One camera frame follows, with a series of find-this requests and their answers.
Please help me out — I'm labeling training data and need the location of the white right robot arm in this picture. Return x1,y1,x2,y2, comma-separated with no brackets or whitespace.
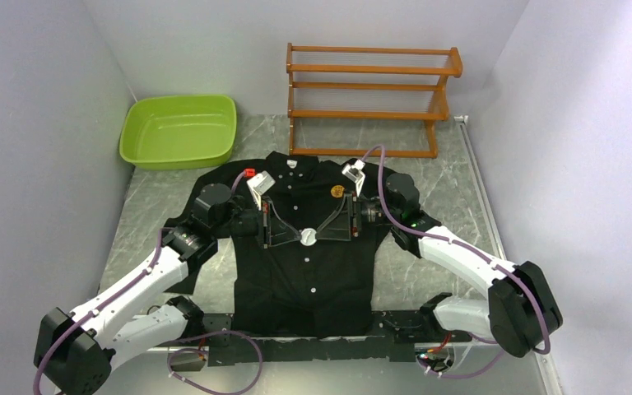
301,174,563,357

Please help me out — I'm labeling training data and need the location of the green plastic basin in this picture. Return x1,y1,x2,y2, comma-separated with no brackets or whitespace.
118,95,237,170

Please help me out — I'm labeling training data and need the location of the black button shirt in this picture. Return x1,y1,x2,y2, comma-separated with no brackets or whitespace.
190,151,391,337

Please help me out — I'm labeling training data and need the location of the orange wooden shoe rack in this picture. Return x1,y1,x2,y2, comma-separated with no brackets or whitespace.
286,43,464,159

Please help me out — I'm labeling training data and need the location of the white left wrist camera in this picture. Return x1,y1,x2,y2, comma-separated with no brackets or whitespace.
246,171,275,210

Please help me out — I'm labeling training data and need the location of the aluminium table edge rail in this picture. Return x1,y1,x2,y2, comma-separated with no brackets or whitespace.
453,116,564,395

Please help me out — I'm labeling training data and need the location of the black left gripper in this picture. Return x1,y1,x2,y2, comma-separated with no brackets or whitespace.
212,196,301,249

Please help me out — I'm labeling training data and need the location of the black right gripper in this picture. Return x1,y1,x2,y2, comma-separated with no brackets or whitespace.
315,190,399,242

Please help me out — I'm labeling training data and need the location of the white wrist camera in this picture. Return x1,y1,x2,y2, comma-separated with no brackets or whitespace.
342,160,366,197
246,171,275,210

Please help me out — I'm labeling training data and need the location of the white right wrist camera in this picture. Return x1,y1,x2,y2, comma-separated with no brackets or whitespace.
342,160,366,197

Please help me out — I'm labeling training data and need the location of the white round brooch back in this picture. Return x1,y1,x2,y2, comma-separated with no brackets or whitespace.
300,228,317,247

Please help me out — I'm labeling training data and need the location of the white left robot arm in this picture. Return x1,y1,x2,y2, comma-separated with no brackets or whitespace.
32,174,279,394

